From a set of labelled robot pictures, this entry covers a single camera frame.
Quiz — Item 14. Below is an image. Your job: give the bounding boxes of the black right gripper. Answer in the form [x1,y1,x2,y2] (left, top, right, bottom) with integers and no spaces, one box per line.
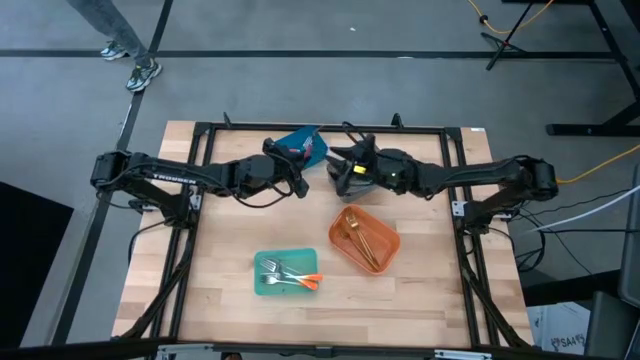
[328,133,387,198]

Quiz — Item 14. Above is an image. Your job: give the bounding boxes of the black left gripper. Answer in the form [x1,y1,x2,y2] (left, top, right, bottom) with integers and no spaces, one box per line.
[262,137,311,200]

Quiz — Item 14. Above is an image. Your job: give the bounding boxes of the green translucent plastic bin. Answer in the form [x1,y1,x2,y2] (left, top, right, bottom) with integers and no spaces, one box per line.
[253,247,320,297]

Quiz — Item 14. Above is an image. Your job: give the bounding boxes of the orange-handled silver fork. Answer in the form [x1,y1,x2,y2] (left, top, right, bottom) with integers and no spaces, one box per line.
[260,264,324,282]
[259,257,320,291]
[259,272,325,287]

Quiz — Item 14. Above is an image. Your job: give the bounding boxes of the blue plastic bin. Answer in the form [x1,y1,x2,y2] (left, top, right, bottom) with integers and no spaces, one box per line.
[274,124,330,172]

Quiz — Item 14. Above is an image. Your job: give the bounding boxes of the grey plastic bin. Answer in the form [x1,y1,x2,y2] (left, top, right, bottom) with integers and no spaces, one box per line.
[326,158,384,204]

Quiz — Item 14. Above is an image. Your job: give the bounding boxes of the orange plastic bin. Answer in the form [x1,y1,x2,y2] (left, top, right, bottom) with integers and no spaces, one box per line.
[328,203,403,276]

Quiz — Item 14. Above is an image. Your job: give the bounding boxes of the black tripod stand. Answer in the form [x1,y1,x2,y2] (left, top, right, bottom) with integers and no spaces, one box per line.
[480,0,534,71]

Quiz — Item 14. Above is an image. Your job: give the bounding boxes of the person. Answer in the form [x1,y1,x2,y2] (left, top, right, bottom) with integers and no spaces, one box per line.
[66,0,164,94]

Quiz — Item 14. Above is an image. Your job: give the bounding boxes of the white cardboard box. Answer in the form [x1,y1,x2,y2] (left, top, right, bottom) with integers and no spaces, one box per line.
[527,301,592,357]

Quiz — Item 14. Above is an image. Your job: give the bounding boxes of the large black object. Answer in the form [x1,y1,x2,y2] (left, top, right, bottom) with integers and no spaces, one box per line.
[0,180,75,351]

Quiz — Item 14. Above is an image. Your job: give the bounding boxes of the dark grey cabinet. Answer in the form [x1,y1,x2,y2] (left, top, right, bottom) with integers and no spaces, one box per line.
[583,164,640,360]

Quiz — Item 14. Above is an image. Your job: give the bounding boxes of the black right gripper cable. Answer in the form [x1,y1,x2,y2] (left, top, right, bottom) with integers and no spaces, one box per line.
[340,120,370,147]

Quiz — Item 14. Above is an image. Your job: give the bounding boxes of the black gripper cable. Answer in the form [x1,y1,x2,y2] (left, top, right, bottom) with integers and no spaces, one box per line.
[231,183,295,210]
[340,120,370,147]

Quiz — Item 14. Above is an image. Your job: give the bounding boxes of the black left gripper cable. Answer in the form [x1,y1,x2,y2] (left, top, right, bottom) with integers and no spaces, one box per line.
[231,183,295,210]

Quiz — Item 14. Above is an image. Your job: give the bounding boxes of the black aluminium table frame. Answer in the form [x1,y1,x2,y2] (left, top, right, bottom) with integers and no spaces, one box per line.
[112,112,534,351]

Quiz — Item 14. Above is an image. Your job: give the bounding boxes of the yellow extension cable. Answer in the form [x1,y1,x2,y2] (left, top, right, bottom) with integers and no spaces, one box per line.
[555,143,640,185]
[467,0,556,36]

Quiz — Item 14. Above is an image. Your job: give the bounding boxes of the silver metal bracket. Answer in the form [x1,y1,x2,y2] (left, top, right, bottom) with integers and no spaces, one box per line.
[156,343,215,360]
[433,348,494,360]

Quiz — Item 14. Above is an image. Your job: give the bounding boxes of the white cable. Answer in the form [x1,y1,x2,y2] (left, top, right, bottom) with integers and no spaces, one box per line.
[519,184,640,234]

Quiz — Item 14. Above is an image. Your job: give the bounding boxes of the black desk frame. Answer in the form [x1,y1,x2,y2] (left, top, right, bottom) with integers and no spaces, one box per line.
[499,0,640,137]

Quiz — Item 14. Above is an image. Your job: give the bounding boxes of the black floor cable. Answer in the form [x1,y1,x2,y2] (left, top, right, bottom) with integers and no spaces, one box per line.
[542,227,640,235]

